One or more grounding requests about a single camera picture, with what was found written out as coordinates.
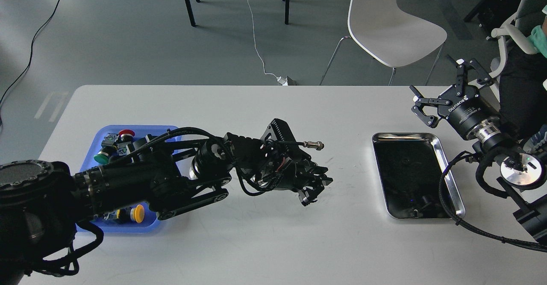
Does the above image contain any yellow mushroom push button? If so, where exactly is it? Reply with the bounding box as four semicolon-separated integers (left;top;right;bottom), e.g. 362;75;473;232
102;204;145;224

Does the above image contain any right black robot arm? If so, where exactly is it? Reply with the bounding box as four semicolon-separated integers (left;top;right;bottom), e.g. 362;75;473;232
410;59;546;252

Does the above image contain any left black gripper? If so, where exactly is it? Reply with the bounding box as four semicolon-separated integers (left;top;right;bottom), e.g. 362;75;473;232
224;119;333;204

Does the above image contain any grey office chair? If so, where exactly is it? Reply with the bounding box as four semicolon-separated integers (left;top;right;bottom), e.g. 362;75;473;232
490;0;546;93

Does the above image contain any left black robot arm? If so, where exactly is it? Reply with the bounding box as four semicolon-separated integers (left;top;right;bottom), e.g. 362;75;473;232
0;119;332;285

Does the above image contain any red mushroom push button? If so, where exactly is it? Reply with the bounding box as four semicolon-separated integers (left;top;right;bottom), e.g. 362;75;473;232
116;129;135;147

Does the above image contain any white plastic chair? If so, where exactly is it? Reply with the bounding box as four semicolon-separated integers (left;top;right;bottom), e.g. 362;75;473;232
319;0;448;86

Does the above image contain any blue plastic tray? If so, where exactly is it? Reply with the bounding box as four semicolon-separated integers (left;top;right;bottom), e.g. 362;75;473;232
79;125;178;234

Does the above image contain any white cable with plug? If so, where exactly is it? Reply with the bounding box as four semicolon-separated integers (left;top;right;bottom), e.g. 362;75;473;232
240;0;297;86

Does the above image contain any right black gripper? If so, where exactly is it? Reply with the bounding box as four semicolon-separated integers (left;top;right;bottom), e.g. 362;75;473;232
409;54;501;140

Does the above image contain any green push button switch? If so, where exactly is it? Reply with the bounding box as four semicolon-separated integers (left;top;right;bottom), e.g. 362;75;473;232
94;133;119;165

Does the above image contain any black floor cable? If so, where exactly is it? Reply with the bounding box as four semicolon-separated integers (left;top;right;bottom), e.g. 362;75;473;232
0;0;206;123

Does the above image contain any seated person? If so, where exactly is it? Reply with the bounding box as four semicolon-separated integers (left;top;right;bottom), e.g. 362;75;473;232
500;22;547;154

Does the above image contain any shiny metal tray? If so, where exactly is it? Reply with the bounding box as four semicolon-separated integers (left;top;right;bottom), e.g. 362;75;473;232
372;132;466;220

